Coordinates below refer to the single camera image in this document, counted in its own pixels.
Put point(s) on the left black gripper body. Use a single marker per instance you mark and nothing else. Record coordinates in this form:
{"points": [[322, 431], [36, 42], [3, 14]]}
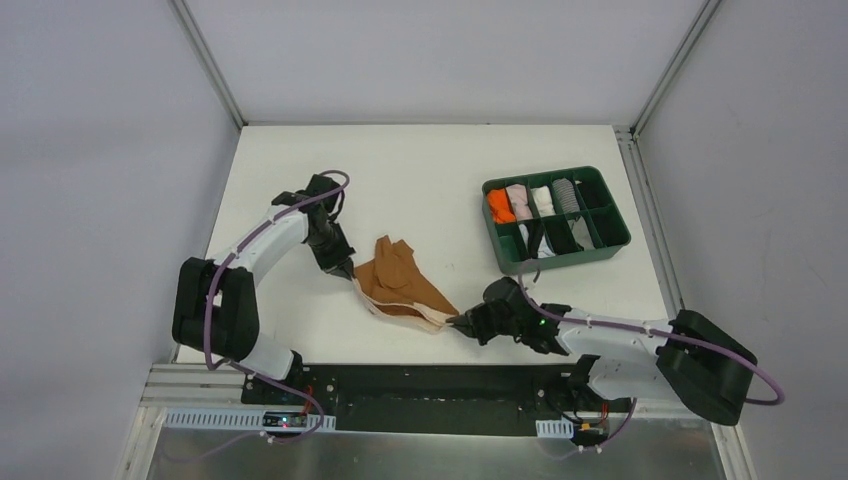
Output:
{"points": [[337, 263]]}

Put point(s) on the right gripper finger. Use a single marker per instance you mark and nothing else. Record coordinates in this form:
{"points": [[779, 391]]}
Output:
{"points": [[470, 317], [470, 332]]}

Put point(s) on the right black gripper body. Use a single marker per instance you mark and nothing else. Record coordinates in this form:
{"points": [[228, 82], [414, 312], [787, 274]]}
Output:
{"points": [[481, 321]]}

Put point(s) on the brown underwear beige waistband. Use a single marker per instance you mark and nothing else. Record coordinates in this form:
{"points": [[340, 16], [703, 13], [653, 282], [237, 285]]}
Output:
{"points": [[394, 289]]}

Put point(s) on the green divided plastic tray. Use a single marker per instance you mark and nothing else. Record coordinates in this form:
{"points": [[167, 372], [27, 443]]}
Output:
{"points": [[606, 224]]}

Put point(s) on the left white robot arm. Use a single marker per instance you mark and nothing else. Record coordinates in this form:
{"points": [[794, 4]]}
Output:
{"points": [[216, 307]]}

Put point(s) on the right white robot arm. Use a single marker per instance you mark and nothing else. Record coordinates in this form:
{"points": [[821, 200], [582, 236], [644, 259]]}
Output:
{"points": [[687, 358]]}

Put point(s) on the black white rolled underwear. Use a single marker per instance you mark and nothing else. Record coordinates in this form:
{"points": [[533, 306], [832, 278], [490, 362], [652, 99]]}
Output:
{"points": [[535, 240]]}

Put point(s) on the orange rolled underwear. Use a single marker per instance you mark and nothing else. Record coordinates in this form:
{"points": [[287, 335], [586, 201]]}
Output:
{"points": [[500, 206]]}

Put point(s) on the pink rolled underwear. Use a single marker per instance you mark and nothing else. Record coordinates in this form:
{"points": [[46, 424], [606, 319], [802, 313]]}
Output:
{"points": [[519, 201]]}

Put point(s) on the grey striped rolled underwear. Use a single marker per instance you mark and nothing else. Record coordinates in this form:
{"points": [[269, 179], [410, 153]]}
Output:
{"points": [[566, 196]]}

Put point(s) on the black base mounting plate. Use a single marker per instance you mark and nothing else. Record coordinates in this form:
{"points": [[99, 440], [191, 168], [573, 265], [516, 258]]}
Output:
{"points": [[480, 400]]}

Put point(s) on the right white cable duct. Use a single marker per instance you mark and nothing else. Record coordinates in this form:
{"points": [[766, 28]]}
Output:
{"points": [[554, 429]]}

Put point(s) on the white cable duct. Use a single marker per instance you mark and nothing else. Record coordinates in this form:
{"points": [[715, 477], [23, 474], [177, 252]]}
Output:
{"points": [[554, 429], [273, 421]]}

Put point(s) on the left white cable duct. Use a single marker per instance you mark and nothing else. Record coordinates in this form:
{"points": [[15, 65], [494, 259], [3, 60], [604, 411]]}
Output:
{"points": [[273, 421]]}

